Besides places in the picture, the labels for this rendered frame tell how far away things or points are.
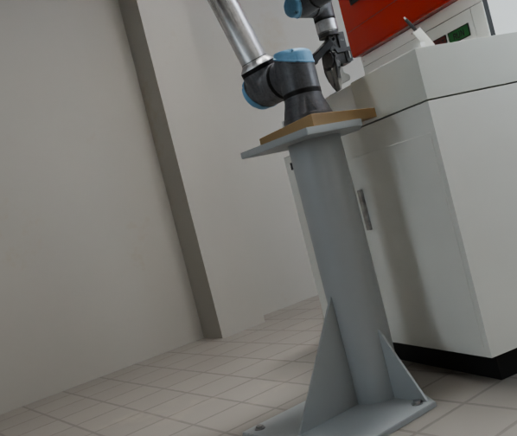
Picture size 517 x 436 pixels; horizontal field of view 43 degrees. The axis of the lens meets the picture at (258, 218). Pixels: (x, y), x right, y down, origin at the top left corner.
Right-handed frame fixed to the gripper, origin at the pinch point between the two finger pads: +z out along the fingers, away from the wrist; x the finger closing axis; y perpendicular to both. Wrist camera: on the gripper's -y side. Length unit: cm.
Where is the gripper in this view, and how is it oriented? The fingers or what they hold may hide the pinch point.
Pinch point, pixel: (336, 90)
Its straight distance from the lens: 233.3
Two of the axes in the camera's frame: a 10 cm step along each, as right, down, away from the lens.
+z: 2.4, 9.7, 0.1
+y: 8.9, -2.3, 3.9
